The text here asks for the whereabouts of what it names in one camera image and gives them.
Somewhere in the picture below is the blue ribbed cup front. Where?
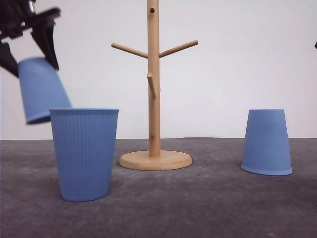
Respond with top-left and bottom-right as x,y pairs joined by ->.
49,109 -> 119,202

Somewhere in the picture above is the blue ribbed cup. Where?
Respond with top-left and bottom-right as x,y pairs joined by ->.
241,109 -> 293,176
49,109 -> 119,202
18,58 -> 73,124

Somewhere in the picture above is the wooden cup tree stand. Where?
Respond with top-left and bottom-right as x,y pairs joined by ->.
111,0 -> 198,171

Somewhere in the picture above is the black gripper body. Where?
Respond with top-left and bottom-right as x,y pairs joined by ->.
0,0 -> 61,41

